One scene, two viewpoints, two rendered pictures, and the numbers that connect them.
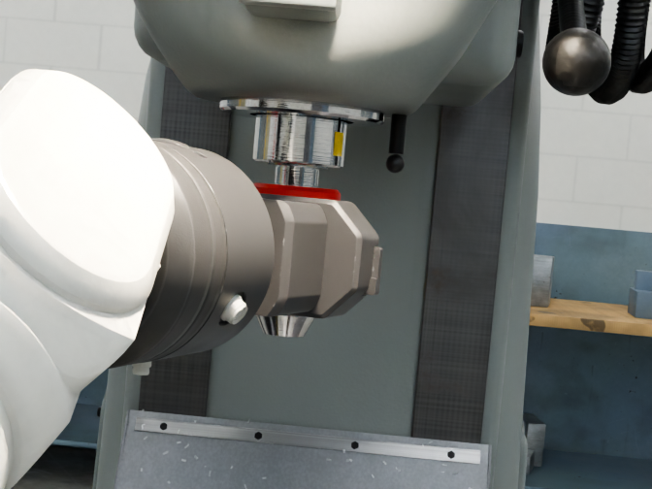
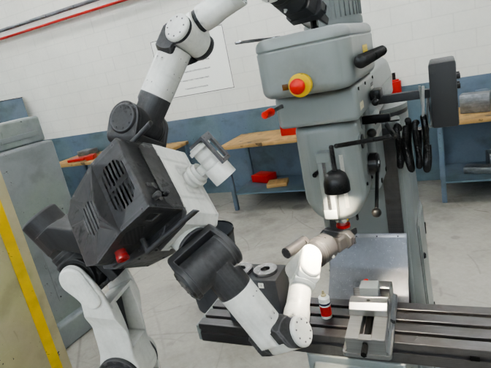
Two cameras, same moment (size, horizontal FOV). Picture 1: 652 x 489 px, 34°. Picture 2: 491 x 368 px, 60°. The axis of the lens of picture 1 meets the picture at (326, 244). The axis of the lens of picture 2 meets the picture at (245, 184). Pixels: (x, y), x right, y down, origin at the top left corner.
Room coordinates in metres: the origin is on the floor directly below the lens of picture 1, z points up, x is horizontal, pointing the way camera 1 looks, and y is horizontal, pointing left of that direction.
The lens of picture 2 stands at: (-0.78, -0.26, 1.85)
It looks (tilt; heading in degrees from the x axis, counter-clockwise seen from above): 16 degrees down; 24
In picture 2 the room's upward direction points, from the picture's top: 12 degrees counter-clockwise
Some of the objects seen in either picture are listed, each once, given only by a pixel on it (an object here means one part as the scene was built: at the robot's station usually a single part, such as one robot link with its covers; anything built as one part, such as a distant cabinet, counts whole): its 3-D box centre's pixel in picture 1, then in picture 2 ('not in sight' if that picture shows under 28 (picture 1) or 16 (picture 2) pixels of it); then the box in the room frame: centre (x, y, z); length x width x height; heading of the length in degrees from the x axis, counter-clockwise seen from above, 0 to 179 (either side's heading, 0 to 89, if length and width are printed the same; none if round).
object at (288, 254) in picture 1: (203, 255); (329, 244); (0.47, 0.05, 1.23); 0.13 x 0.12 x 0.10; 67
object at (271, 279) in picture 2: not in sight; (258, 291); (0.55, 0.38, 1.00); 0.22 x 0.12 x 0.20; 87
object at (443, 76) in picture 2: not in sight; (445, 90); (0.84, -0.33, 1.62); 0.20 x 0.09 x 0.21; 177
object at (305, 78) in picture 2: not in sight; (300, 85); (0.33, 0.03, 1.76); 0.06 x 0.02 x 0.06; 87
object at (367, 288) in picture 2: not in sight; (370, 291); (0.56, -0.04, 1.01); 0.06 x 0.05 x 0.06; 89
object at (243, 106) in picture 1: (303, 111); not in sight; (0.56, 0.02, 1.31); 0.09 x 0.09 x 0.01
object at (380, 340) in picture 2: not in sight; (370, 310); (0.53, -0.04, 0.96); 0.35 x 0.15 x 0.11; 179
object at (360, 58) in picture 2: not in sight; (371, 55); (0.59, -0.13, 1.79); 0.45 x 0.04 x 0.04; 177
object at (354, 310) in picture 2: not in sight; (368, 306); (0.50, -0.04, 0.99); 0.12 x 0.06 x 0.04; 89
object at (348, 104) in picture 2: not in sight; (329, 99); (0.60, 0.02, 1.68); 0.34 x 0.24 x 0.10; 177
